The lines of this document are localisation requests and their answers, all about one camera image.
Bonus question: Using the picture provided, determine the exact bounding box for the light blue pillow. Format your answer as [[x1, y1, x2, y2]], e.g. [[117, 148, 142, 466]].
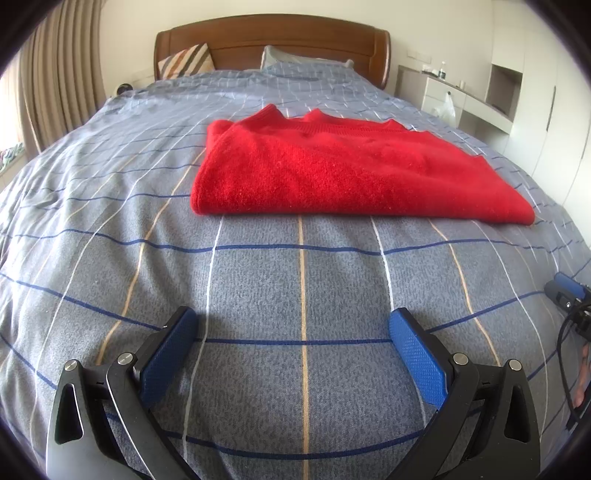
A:
[[261, 45, 356, 72]]

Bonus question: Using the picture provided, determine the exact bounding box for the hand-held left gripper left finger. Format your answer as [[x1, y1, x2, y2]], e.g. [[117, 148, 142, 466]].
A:
[[46, 307, 199, 480]]

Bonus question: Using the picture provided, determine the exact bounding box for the white wardrobe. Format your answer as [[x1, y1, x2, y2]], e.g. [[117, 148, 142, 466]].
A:
[[485, 0, 591, 208]]

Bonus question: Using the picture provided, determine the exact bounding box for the striped pillow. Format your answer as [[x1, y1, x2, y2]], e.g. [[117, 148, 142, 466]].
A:
[[157, 43, 217, 80]]

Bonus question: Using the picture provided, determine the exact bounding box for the person's right hand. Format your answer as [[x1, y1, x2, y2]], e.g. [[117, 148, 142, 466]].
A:
[[573, 342, 591, 411]]

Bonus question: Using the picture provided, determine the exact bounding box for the white plastic bag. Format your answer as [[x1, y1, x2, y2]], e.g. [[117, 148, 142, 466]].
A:
[[431, 91, 458, 123]]

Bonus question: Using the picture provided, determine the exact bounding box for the black cable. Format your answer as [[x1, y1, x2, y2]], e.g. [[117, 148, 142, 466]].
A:
[[556, 314, 583, 431]]

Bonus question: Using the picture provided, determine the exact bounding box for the red sweater with white print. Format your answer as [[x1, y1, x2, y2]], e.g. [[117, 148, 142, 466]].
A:
[[191, 104, 536, 227]]

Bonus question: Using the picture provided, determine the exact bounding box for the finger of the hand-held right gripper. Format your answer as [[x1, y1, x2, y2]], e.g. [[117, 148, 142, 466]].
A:
[[545, 272, 591, 313]]

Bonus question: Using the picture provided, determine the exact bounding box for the blue plaid blanket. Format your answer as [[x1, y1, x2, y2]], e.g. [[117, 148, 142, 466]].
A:
[[0, 58, 591, 480]]

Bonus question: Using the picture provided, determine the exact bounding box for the beige curtain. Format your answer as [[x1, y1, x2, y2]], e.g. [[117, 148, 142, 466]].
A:
[[0, 0, 109, 160]]

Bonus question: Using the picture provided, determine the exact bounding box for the wooden headboard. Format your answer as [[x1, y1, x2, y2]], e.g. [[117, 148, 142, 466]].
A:
[[154, 17, 392, 90]]

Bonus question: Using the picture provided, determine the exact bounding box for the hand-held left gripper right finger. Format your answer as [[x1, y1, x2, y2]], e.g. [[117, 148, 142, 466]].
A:
[[385, 308, 542, 480]]

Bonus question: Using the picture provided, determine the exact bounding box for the white desk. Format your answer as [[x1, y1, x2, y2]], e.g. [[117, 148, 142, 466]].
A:
[[394, 65, 515, 134]]

